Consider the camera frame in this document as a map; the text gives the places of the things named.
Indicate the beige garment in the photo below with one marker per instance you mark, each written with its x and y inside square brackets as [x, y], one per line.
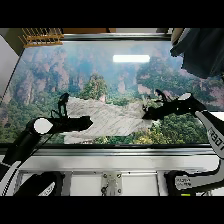
[176, 34]

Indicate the dark grey garment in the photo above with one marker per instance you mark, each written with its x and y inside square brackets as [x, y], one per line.
[203, 50]

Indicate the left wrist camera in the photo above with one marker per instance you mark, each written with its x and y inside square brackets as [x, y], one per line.
[63, 104]

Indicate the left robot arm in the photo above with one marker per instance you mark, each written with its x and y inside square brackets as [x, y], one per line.
[23, 143]

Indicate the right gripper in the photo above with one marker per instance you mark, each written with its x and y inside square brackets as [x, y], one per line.
[155, 112]

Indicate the grey striped garment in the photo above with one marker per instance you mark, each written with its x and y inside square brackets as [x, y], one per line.
[110, 120]

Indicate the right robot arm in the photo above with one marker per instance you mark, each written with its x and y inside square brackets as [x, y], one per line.
[213, 130]

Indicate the yellow wooden rack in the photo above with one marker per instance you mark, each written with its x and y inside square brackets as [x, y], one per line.
[41, 36]

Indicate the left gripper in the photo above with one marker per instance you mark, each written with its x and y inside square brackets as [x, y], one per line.
[80, 123]

